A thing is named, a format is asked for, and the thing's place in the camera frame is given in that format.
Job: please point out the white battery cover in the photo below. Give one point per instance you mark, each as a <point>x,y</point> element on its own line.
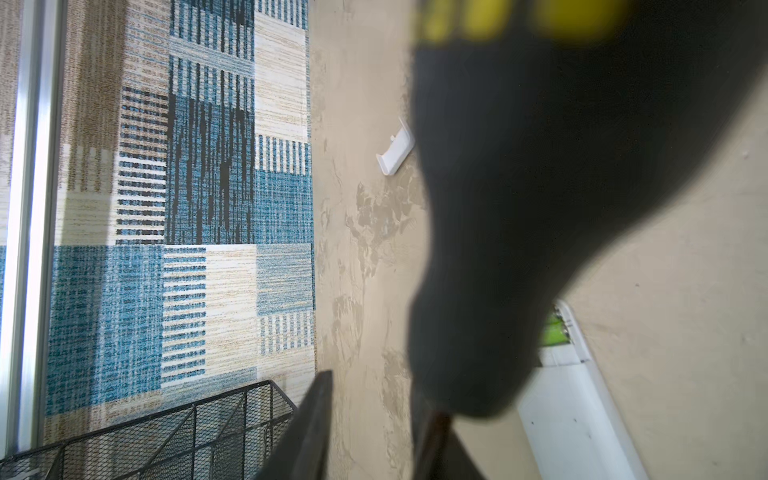
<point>401,145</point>

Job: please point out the black yellow screwdriver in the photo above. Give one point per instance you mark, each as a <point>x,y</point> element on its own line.
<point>545,130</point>

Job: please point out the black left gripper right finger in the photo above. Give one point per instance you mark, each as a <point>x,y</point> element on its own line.
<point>438,452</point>

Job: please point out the green battery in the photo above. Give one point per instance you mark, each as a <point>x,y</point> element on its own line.
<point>555,332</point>

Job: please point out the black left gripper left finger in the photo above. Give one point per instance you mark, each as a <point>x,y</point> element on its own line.
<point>302,452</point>

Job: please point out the white remote control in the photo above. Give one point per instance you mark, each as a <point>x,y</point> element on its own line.
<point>572,424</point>

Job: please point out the black wire shelf rack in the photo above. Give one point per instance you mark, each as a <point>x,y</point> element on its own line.
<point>227,436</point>

